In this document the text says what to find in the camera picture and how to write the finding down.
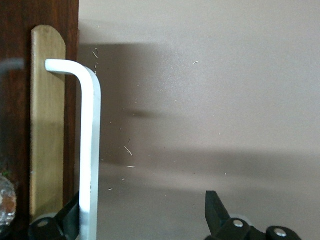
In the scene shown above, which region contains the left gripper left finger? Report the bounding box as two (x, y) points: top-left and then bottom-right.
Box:
(28, 191), (81, 240)

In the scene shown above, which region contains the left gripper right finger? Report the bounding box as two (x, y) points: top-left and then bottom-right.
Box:
(204, 190), (301, 240)

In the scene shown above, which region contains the white metal drawer handle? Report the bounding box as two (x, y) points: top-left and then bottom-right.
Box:
(44, 58), (102, 240)

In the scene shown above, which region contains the light wood handle plate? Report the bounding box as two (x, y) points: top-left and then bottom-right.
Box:
(29, 24), (67, 218)

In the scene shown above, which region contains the brown table cover sheet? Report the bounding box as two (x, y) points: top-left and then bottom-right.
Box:
(77, 0), (320, 240)

